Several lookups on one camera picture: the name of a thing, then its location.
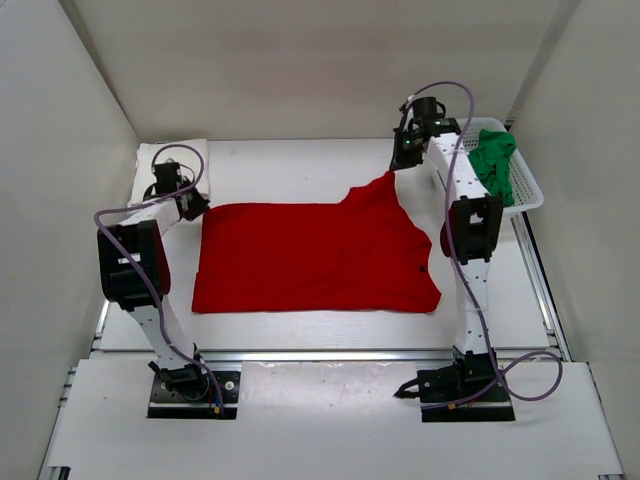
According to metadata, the aluminium rail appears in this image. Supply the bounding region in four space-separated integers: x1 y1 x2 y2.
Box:
92 348 566 365

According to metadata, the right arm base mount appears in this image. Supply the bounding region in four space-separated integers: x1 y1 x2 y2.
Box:
394 351 515 423

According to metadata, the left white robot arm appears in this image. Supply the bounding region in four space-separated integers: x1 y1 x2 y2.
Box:
94 160 216 402

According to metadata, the green t shirt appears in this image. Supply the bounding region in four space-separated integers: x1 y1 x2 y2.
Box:
468 129 516 207

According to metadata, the red t shirt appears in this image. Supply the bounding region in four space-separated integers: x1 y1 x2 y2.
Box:
191 172 441 314

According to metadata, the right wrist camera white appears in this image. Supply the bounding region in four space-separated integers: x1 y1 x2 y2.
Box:
399 99 415 118

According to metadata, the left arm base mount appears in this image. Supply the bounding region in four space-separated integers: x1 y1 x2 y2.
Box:
147 362 241 420

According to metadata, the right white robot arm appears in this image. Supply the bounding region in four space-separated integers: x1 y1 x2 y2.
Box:
390 97 503 400

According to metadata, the white t shirt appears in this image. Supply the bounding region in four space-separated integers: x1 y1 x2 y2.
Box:
126 138 211 209

